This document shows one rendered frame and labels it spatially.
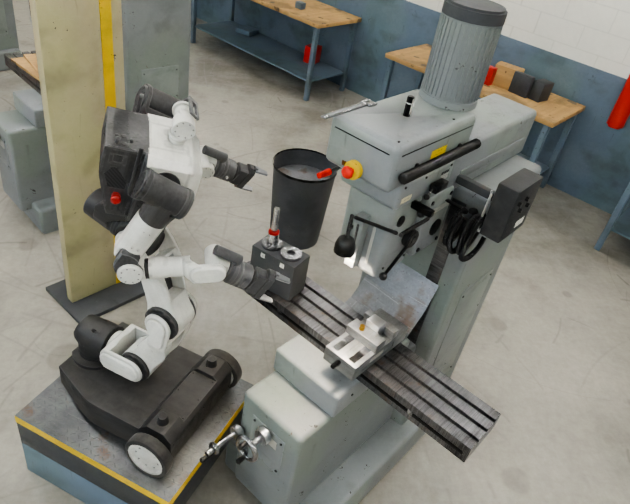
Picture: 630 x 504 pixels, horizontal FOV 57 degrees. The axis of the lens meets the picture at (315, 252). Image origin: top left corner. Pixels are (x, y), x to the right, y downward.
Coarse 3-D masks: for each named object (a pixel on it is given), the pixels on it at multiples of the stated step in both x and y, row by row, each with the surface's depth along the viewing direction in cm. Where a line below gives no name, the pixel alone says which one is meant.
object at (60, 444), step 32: (32, 416) 245; (64, 416) 247; (224, 416) 260; (32, 448) 253; (64, 448) 239; (96, 448) 238; (192, 448) 245; (224, 448) 268; (64, 480) 256; (96, 480) 242; (128, 480) 229; (160, 480) 231; (192, 480) 241
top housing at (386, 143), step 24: (336, 120) 175; (360, 120) 174; (384, 120) 177; (408, 120) 179; (432, 120) 183; (456, 120) 186; (336, 144) 178; (360, 144) 171; (384, 144) 166; (408, 144) 167; (432, 144) 177; (456, 144) 191; (384, 168) 169; (408, 168) 173
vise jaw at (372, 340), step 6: (348, 324) 226; (354, 324) 226; (348, 330) 226; (354, 330) 224; (366, 330) 225; (372, 330) 225; (354, 336) 225; (360, 336) 223; (366, 336) 222; (372, 336) 222; (378, 336) 223; (360, 342) 224; (366, 342) 222; (372, 342) 220; (378, 342) 220; (384, 342) 222; (372, 348) 221; (378, 348) 221
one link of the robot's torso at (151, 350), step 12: (192, 300) 224; (156, 324) 212; (144, 336) 244; (156, 336) 215; (168, 336) 214; (180, 336) 233; (132, 348) 237; (144, 348) 231; (156, 348) 219; (168, 348) 223; (132, 360) 235; (144, 360) 235; (156, 360) 231; (144, 372) 237
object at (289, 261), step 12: (264, 240) 246; (252, 252) 246; (264, 252) 242; (276, 252) 243; (288, 252) 244; (300, 252) 243; (252, 264) 250; (264, 264) 245; (276, 264) 241; (288, 264) 238; (300, 264) 240; (288, 276) 240; (300, 276) 246; (276, 288) 248; (288, 288) 244; (300, 288) 252; (288, 300) 247
